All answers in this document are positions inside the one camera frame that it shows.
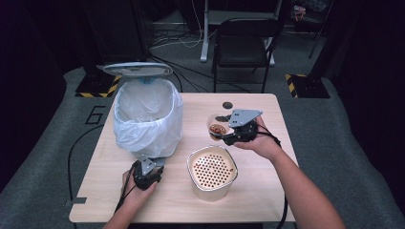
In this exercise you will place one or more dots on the white metal desk frame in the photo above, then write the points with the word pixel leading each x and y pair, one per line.
pixel 205 38

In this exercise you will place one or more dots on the beige container with perforated strainer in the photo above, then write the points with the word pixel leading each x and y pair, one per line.
pixel 210 192

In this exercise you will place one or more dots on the clear plastic cup brown liquid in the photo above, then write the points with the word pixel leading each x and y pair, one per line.
pixel 218 129

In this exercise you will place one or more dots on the white plastic trash bag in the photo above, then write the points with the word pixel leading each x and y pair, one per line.
pixel 149 133

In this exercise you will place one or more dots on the black folding chair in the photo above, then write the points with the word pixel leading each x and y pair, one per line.
pixel 243 51

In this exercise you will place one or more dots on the person's left hand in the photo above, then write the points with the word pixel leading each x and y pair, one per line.
pixel 135 195

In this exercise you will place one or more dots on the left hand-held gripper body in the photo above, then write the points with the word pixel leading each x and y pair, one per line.
pixel 148 179

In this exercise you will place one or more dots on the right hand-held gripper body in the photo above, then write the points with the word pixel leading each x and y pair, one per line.
pixel 243 132

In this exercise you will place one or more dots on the black base with striped edge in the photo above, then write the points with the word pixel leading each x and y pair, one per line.
pixel 92 87
pixel 310 87

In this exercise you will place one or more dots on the black round table grommet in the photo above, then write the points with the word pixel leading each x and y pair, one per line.
pixel 227 105

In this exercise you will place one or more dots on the black metal stand leg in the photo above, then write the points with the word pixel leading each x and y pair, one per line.
pixel 318 35

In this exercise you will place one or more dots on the white grey pedal trash can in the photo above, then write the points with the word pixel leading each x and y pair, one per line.
pixel 137 68

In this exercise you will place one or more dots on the person's right hand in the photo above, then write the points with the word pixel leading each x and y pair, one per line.
pixel 262 144

